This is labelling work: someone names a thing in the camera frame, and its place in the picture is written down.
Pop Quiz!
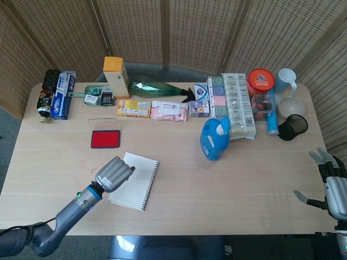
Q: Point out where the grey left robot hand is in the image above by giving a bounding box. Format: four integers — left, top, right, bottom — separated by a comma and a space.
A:
94, 156, 136, 193

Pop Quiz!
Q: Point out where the grey black right robot hand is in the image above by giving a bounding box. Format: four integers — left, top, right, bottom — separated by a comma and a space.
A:
294, 147, 347, 220

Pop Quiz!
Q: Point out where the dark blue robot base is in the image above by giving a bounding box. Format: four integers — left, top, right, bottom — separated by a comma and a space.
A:
108, 235, 226, 260

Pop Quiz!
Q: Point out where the white lined spiral notebook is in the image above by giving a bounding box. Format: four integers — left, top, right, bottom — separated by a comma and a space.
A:
108, 152, 160, 212

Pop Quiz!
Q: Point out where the red ink pad clear lid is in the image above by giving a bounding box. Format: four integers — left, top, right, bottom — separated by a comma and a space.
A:
88, 118, 121, 150

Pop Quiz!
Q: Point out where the yellow flat cardboard box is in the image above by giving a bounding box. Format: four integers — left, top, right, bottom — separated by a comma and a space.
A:
117, 100, 152, 119

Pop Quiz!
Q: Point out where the small white green box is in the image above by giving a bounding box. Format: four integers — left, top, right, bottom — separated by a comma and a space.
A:
83, 94, 100, 106

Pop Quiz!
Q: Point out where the black mesh pen cup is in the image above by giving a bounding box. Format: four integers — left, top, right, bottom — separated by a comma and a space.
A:
278, 114, 309, 141

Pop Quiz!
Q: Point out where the pink wet wipes pack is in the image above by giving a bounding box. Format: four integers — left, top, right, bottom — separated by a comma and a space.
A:
150, 100, 189, 122

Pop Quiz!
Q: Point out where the blue toothpaste box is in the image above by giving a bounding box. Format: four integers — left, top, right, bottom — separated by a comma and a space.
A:
50, 70, 77, 120

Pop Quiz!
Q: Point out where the green plastic spray bottle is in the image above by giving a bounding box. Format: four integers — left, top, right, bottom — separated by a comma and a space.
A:
127, 75, 196, 103

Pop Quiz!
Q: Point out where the tall cream yellow carton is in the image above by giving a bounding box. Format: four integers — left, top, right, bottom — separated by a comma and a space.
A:
102, 56, 131, 100

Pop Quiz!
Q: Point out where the beige bowl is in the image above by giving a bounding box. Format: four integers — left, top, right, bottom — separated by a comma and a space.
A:
278, 96, 305, 120

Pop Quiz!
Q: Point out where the blue cylindrical tube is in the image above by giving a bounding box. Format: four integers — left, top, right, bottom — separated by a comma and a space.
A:
265, 90, 280, 136

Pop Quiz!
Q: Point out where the dark drink bottle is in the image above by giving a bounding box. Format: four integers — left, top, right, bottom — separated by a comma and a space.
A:
36, 69, 62, 124

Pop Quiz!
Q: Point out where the blue detergent pump bottle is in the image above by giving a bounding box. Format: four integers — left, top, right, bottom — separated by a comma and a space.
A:
200, 116, 232, 162

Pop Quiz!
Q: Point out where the purple soap box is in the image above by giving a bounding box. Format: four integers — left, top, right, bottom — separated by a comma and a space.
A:
189, 100, 211, 118

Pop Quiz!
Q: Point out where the clear plastic snack box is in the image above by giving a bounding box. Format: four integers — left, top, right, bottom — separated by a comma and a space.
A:
250, 92, 274, 121

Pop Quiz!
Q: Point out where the white blue soap box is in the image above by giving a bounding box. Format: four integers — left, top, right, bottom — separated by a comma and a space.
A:
193, 82, 209, 101

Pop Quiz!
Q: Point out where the light blue mug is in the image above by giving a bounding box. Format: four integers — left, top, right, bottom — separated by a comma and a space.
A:
275, 68, 298, 98

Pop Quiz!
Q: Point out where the clear pack of white noodles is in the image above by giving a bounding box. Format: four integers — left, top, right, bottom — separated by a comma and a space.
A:
221, 72, 257, 141

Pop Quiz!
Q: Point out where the multicolour tissue pack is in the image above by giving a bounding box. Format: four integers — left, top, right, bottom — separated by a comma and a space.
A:
207, 76, 230, 120

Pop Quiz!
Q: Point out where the jar with orange lid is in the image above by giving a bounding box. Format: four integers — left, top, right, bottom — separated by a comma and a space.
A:
246, 68, 276, 101

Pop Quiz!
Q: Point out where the woven wooden folding screen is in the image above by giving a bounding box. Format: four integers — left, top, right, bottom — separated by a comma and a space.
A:
0, 0, 347, 158

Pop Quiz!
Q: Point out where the green plastic handled tray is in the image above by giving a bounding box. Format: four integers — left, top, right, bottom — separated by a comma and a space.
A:
67, 84, 109, 107

